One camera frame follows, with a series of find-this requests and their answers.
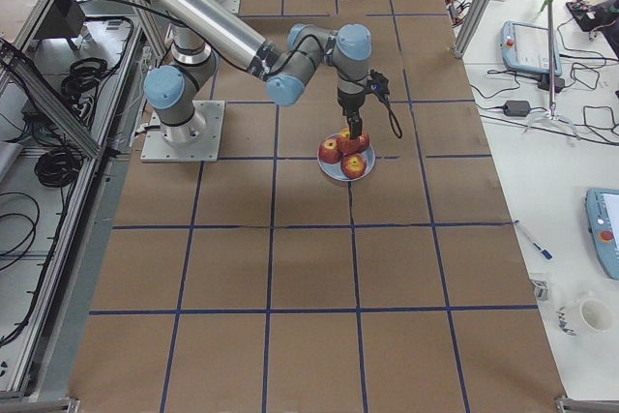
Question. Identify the teach pendant upper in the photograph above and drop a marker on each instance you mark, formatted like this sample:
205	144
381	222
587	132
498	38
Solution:
524	47

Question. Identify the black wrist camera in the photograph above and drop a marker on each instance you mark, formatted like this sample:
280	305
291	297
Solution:
378	83

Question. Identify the blue white pen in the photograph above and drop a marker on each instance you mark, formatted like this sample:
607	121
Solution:
543	251

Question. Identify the red apple on plate left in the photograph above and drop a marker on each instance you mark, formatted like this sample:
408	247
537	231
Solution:
328	151

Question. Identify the metal grabber stick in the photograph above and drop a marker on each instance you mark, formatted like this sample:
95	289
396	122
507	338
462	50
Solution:
551	115

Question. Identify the aluminium frame post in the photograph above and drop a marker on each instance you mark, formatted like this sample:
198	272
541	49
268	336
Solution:
476	2

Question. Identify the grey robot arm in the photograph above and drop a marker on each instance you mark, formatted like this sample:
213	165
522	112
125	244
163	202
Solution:
286	74

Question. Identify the light blue plate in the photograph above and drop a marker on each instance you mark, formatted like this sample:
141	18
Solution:
333	170

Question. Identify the teach pendant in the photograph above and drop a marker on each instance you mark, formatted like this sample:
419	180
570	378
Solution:
601	207
524	47

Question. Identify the red apple on plate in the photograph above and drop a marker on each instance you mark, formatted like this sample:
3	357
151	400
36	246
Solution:
363	141
328	151
353	166

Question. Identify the black power adapter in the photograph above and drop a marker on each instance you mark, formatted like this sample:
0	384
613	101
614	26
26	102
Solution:
516	108

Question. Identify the teach pendant lower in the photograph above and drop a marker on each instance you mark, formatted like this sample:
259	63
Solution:
601	207

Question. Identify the red yellow striped apple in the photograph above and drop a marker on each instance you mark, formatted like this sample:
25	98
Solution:
346	144

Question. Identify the red apple on plate front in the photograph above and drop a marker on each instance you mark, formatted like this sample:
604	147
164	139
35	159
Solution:
353	166

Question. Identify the red apple on plate right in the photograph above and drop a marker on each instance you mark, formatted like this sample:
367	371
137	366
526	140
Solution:
363	141

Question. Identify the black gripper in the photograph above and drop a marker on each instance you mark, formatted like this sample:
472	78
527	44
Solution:
350	104

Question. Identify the white mug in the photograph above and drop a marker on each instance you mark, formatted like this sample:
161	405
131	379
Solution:
584	315

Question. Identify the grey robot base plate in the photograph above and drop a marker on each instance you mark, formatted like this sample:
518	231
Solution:
198	140

